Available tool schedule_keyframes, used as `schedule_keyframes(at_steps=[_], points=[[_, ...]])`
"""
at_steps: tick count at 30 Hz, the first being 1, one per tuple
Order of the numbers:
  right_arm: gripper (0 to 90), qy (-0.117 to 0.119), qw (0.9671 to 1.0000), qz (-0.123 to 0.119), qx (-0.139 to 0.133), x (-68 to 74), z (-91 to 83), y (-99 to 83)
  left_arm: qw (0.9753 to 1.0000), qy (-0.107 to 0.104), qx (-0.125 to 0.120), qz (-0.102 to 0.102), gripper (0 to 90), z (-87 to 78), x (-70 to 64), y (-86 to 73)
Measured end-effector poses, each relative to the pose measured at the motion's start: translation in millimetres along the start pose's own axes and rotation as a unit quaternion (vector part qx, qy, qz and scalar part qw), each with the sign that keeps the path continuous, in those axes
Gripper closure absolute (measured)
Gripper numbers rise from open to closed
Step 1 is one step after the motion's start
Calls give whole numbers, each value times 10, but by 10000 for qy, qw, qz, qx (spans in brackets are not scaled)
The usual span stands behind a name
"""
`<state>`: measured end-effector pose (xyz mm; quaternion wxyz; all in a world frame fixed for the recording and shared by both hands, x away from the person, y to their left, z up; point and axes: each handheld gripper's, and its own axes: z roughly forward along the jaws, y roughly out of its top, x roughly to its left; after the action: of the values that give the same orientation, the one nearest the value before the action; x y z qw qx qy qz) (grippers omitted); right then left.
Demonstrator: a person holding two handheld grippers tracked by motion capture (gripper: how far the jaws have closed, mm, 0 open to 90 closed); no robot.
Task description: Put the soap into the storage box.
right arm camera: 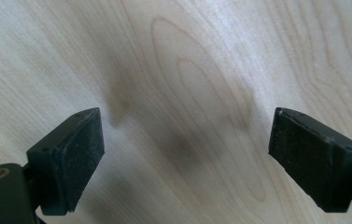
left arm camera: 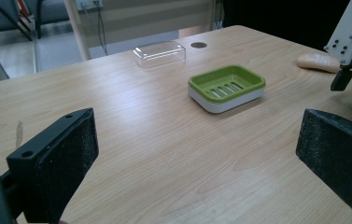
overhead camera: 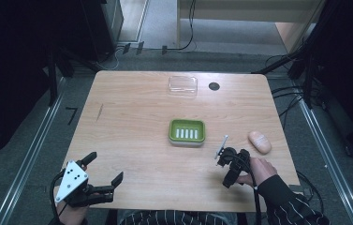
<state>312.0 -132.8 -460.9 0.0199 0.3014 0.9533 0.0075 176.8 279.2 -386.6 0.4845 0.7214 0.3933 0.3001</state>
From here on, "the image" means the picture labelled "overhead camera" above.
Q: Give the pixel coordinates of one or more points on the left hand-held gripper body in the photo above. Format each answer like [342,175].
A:
[71,179]

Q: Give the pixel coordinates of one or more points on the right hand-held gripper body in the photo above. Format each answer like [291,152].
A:
[235,164]

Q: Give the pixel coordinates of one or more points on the pink soap bar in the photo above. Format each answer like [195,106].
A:
[260,142]

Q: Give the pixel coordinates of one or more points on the green soap dish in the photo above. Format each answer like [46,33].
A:
[186,132]

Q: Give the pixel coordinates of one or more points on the person's right hand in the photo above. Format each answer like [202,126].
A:
[262,170]

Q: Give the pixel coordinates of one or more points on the person's left hand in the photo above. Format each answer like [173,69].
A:
[71,215]

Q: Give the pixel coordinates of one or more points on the person's striped clothing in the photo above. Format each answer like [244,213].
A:
[177,217]

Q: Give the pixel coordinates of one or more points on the black round table grommet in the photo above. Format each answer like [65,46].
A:
[214,86]

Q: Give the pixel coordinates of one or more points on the black metal stand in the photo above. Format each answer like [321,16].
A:
[305,62]
[52,78]

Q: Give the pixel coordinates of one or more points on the clear plastic box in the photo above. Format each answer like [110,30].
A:
[182,85]

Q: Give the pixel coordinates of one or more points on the dark power plug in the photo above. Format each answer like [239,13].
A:
[126,48]

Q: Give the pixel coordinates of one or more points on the black computer tower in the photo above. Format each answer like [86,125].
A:
[102,28]

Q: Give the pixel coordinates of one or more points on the light wooden desk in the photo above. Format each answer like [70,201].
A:
[249,9]

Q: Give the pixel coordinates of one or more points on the aluminium floor rail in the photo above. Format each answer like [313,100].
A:
[330,156]
[30,156]

